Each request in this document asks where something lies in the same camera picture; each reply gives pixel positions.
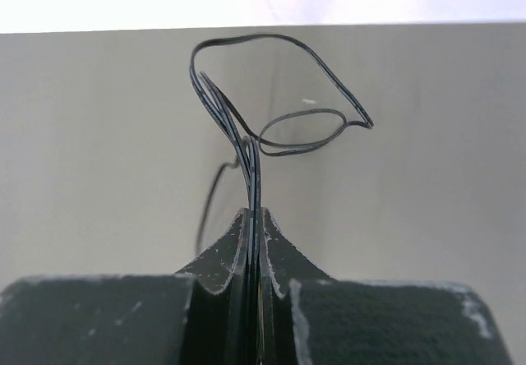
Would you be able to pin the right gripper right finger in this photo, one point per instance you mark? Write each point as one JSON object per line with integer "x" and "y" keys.
{"x": 308, "y": 317}

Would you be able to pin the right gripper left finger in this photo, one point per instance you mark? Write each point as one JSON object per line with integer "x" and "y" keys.
{"x": 194, "y": 316}

